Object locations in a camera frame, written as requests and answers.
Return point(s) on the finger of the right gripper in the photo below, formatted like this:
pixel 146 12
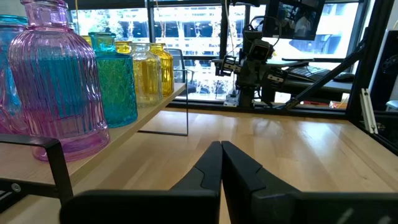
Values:
pixel 258 76
pixel 247 74

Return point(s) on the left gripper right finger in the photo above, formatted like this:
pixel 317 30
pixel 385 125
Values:
pixel 252 196

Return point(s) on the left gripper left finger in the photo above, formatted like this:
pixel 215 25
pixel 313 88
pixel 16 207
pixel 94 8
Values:
pixel 199 202

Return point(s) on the round yellow glass vase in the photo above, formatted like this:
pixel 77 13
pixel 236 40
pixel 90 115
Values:
pixel 166 71

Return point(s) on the clear round glass vase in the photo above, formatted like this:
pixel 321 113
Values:
pixel 146 81

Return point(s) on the yellow diamond-textured glass vase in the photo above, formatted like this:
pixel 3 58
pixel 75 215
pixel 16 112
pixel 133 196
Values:
pixel 123 47

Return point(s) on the round teal glass vase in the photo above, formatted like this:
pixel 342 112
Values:
pixel 116 87

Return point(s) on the tall yellow ribbed glass vase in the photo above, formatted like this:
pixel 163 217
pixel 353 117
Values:
pixel 87 40

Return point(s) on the large pink ribbed glass vase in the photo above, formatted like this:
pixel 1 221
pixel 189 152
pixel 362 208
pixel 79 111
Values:
pixel 59 93

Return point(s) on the small pink glass vase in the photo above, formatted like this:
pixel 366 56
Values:
pixel 7 121

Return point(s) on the square teal glass vase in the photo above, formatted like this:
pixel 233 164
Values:
pixel 9 46

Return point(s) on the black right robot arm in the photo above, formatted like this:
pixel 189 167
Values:
pixel 247 97

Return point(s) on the wooden shelf with black legs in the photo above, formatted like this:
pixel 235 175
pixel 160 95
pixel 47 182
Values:
pixel 149 110

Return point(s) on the black computer keyboard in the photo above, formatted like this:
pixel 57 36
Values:
pixel 306 71

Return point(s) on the grey monitor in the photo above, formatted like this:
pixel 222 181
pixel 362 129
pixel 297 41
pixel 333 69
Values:
pixel 295 18

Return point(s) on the black computer mouse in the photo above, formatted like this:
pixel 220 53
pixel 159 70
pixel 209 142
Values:
pixel 343 77

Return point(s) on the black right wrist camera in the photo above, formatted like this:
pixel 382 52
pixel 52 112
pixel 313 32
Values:
pixel 260 49

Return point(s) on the black metal rig frame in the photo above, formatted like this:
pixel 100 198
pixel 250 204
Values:
pixel 363 62

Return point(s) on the silver metal bracket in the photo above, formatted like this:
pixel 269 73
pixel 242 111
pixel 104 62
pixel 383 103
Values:
pixel 369 112

